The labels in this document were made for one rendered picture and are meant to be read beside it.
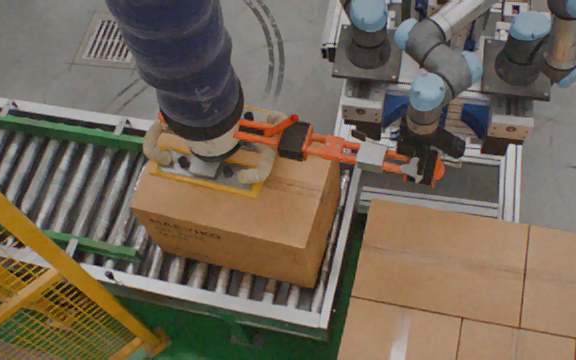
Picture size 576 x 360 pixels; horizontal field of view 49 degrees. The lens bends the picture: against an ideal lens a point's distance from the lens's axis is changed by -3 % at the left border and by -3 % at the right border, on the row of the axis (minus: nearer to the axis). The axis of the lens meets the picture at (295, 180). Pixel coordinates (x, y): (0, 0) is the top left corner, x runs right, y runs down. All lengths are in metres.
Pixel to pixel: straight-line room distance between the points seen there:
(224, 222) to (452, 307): 0.86
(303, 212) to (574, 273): 1.03
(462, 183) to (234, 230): 1.24
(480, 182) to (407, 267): 0.71
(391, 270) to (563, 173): 1.22
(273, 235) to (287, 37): 1.83
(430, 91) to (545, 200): 1.86
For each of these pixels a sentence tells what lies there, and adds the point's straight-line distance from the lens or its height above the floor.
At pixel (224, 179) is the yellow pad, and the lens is 1.89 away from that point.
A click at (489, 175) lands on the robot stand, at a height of 0.21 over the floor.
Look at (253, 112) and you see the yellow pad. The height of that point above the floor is 1.17.
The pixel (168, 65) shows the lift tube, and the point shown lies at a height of 1.70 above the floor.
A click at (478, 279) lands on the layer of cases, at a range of 2.43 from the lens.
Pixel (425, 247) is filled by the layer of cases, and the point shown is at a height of 0.54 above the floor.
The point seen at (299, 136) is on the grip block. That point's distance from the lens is 1.78.
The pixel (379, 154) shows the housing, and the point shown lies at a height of 1.29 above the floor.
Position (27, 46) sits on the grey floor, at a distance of 4.15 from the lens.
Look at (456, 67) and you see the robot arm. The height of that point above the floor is 1.62.
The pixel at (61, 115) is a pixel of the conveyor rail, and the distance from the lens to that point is 2.95.
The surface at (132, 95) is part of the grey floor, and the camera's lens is 3.65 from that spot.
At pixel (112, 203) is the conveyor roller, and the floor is 0.55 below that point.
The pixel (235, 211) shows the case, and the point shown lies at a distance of 2.09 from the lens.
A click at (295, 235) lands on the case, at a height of 0.95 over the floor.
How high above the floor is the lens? 2.81
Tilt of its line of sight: 62 degrees down
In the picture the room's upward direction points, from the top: 11 degrees counter-clockwise
